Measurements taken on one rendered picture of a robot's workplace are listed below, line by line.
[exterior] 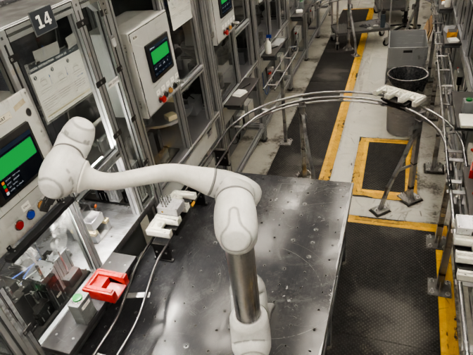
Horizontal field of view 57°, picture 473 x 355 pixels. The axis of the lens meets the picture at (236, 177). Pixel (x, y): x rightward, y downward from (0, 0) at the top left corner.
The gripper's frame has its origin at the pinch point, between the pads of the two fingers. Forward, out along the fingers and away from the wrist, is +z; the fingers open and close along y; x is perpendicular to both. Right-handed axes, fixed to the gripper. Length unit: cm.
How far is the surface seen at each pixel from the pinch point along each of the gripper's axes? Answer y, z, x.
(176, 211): -35, 26, 71
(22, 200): -1.4, 2.0, -7.8
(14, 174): -3.3, -8.5, -13.0
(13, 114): -18.2, -21.9, -18.3
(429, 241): -32, -3, 263
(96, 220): -32, 41, 33
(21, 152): -9.8, -13.3, -12.6
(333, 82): -324, 26, 341
